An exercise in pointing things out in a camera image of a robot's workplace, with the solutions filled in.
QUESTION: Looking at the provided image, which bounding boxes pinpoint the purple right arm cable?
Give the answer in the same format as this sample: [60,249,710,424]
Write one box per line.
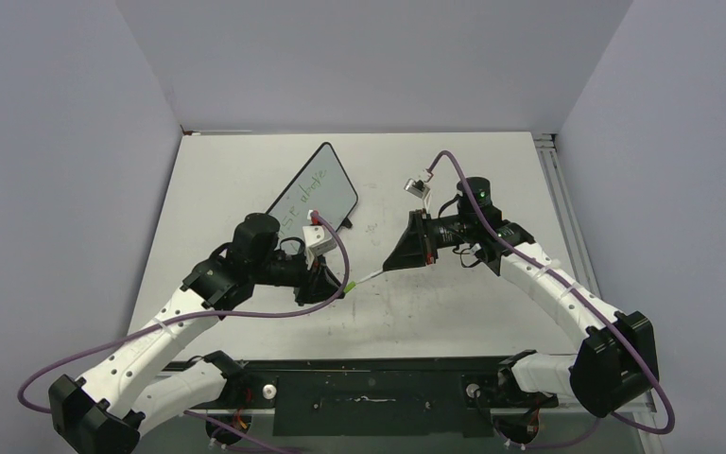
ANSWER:
[423,149,676,451]

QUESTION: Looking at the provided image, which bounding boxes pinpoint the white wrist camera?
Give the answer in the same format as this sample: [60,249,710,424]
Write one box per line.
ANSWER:
[404,179,432,211]
[302,225,337,260]

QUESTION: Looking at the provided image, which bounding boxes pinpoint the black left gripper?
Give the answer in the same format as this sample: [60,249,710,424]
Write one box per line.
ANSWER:
[251,247,345,306]

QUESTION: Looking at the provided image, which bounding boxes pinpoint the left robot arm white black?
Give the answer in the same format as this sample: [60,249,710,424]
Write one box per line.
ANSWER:
[48,210,350,453]

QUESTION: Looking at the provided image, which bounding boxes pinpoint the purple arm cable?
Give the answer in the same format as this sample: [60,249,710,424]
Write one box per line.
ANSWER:
[17,211,352,454]
[423,149,676,451]

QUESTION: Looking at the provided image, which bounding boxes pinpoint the aluminium rail right side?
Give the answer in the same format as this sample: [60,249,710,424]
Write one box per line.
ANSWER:
[532,133,602,298]

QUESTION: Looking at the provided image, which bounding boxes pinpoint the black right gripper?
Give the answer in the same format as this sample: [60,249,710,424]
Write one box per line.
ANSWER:
[383,209,475,272]

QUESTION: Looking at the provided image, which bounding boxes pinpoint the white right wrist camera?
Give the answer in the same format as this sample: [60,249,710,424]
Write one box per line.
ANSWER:
[404,179,432,211]

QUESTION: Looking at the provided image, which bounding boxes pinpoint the silver marker pen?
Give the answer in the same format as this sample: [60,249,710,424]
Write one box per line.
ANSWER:
[355,269,384,285]

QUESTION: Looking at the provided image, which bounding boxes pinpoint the black framed small whiteboard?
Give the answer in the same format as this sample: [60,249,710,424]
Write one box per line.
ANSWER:
[267,142,359,238]

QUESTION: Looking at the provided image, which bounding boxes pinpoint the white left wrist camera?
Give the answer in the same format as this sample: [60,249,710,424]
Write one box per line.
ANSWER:
[302,225,337,260]

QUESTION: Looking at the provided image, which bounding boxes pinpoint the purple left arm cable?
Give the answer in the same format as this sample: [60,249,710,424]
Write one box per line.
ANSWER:
[17,211,352,454]

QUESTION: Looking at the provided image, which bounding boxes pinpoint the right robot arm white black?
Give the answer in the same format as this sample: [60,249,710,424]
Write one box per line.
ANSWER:
[382,177,659,417]

